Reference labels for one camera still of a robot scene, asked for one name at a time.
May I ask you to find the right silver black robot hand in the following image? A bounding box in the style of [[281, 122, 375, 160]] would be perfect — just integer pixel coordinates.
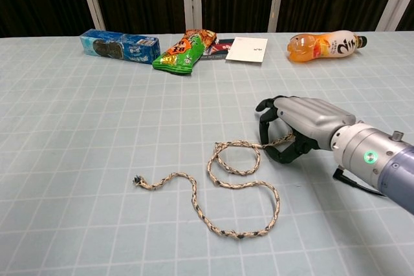
[[255, 95, 356, 164]]

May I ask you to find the green orange snack bag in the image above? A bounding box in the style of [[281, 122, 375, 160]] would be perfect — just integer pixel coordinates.
[[151, 28, 217, 77]]

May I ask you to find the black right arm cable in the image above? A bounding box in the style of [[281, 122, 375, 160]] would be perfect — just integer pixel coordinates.
[[332, 165, 386, 196]]

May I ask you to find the black red card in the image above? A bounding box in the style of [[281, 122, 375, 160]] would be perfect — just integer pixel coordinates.
[[199, 37, 235, 62]]

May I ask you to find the beige braided rope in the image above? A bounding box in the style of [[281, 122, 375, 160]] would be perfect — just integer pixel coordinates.
[[132, 130, 297, 241]]

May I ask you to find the light blue checked tablecloth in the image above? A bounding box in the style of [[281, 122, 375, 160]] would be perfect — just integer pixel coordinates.
[[0, 32, 414, 276]]

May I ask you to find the blue cookie box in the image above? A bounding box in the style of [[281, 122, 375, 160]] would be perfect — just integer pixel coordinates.
[[80, 28, 162, 65]]

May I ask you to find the orange juice bottle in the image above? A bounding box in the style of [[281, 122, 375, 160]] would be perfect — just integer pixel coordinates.
[[287, 30, 368, 63]]

